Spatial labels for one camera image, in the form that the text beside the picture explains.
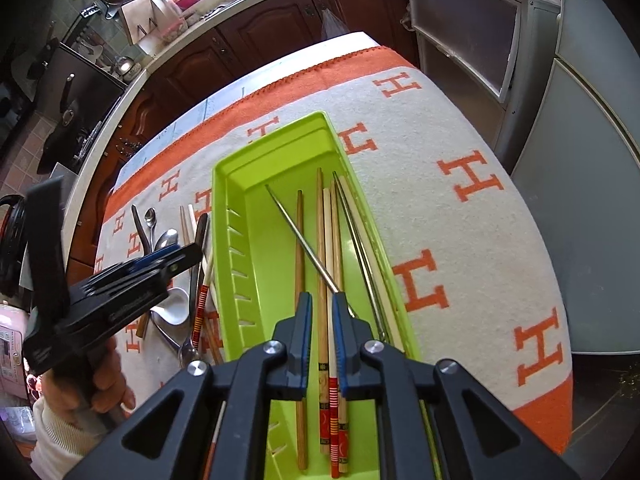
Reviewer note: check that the small steel spoon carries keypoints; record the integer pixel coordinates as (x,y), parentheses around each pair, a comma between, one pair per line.
(149,217)

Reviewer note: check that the pink bowl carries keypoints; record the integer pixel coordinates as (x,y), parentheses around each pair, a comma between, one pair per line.
(172,30)

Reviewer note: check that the chopsticks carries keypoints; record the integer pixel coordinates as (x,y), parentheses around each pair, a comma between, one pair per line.
(372,260)

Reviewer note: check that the green plastic utensil tray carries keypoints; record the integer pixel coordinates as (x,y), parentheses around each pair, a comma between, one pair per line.
(260,220)

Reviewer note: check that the white ceramic spoon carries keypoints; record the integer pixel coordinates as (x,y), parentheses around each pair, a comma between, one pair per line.
(170,305)

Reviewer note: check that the person's left forearm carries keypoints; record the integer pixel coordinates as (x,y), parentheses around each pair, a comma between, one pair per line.
(55,445)

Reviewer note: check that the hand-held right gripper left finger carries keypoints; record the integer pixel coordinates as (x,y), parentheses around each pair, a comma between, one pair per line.
(302,340)

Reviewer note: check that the orange and grey printed blanket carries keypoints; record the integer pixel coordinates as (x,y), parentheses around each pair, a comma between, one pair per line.
(450,210)

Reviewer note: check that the hanging plastic bag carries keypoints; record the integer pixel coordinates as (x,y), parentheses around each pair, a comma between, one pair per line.
(332,25)

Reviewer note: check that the small steel teapot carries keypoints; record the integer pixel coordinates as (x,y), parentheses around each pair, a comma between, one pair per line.
(122,66)

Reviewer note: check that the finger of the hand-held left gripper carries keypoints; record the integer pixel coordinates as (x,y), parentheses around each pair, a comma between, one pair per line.
(182,259)
(150,260)

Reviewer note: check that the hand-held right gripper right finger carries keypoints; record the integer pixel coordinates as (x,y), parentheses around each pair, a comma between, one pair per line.
(340,340)

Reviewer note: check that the pink rice cooker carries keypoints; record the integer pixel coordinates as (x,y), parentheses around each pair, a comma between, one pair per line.
(12,345)

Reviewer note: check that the black pressure cooker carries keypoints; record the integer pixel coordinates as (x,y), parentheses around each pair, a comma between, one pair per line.
(12,240)

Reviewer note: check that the steel table knife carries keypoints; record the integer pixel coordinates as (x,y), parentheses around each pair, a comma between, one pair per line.
(202,232)

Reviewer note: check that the grey refrigerator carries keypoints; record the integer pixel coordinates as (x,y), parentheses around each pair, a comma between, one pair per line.
(590,185)

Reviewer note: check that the brown wooden kitchen cabinets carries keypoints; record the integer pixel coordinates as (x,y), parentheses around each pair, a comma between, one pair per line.
(260,20)

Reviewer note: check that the steel chopstick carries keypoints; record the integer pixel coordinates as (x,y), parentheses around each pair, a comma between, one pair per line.
(360,260)
(300,234)

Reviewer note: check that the wooden cutting board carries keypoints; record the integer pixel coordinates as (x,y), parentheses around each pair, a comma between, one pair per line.
(140,15)

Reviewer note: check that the person's left hand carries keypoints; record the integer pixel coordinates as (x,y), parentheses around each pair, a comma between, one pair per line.
(100,375)

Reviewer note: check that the grey storage cabinet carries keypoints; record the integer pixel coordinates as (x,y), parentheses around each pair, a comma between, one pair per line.
(460,20)

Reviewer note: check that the white kitchen countertop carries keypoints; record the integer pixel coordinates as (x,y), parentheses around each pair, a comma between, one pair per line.
(127,90)

